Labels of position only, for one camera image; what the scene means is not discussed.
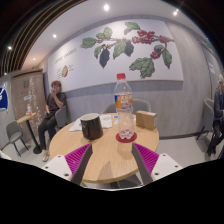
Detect coffee plant wall mural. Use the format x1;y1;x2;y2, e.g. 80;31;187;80
47;18;184;93

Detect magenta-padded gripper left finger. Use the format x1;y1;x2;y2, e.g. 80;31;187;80
41;143;94;186

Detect small round wooden table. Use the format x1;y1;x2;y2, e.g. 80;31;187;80
16;112;43;155

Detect dark mug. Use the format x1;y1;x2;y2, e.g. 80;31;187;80
79;112;104;141

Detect flat round red coaster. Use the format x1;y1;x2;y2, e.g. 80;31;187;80
115;131;138;144

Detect person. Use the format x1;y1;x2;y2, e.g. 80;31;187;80
206;73;224;158
37;80;67;163

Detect clear red-capped drink bottle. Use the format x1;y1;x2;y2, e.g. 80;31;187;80
113;73;136;140

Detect white paper sheet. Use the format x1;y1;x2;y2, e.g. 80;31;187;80
68;113;114;132

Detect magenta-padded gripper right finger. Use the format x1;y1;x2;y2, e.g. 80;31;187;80
130;142;184;186

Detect brown panel door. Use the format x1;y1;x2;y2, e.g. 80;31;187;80
11;69;48;134

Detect round ceiling spotlights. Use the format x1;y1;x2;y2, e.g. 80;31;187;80
6;3;179;51

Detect brown cardboard box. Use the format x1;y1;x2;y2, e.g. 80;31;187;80
135;110;158;131

